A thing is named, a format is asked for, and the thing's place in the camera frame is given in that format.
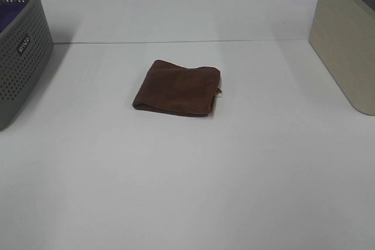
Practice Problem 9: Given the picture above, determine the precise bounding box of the grey perforated laundry basket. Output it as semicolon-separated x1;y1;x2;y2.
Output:
1;0;54;129

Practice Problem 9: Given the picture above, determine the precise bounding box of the purple cloth in basket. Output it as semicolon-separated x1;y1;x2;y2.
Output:
0;2;26;32

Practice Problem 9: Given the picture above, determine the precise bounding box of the brown towel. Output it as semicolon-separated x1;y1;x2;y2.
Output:
132;60;221;117

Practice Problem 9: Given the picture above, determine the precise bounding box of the beige storage bin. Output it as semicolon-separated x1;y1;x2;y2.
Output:
309;0;374;115

